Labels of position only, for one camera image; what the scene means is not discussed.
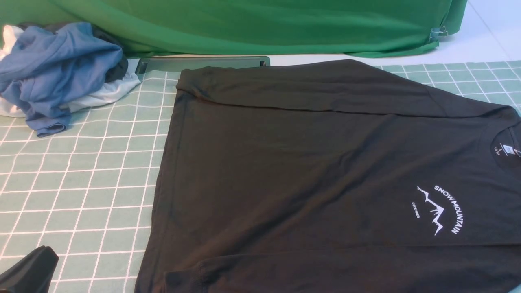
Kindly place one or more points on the green backdrop cloth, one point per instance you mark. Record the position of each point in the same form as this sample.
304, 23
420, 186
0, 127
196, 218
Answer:
361, 28

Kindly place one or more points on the green checkered tablecloth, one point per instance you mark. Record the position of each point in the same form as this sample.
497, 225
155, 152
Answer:
88, 193

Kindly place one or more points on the blue crumpled shirt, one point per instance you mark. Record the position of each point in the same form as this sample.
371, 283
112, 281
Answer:
44, 71

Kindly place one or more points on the dark gray long-sleeve shirt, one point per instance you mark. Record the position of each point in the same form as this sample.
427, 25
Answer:
333, 177

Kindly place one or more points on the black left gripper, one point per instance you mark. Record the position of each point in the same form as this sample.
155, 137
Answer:
32, 274

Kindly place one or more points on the silver binder clip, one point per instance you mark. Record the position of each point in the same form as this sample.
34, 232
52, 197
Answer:
438, 33

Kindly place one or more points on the gray metal rail bracket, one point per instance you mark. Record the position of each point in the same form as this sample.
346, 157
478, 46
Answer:
178, 64

